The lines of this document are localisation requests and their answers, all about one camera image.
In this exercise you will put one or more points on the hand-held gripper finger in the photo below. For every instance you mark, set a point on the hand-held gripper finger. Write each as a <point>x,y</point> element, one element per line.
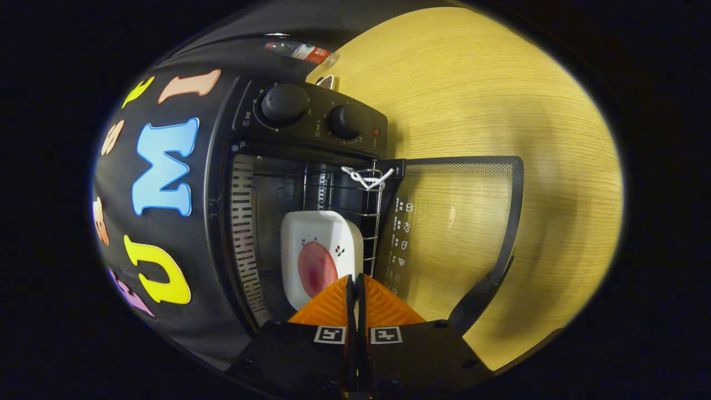
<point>361,311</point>
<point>351,311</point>

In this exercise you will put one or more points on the pink meat slice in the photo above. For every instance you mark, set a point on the pink meat slice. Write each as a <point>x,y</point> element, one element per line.
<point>316,266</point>

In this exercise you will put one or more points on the white square plate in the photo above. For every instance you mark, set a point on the white square plate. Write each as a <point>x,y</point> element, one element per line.
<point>322,228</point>

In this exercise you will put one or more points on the black toaster oven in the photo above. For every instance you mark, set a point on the black toaster oven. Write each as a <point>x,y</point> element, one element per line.
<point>311,129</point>

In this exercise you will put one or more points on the clear water bottle red label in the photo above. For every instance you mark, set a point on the clear water bottle red label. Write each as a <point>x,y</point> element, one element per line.
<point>303,51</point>

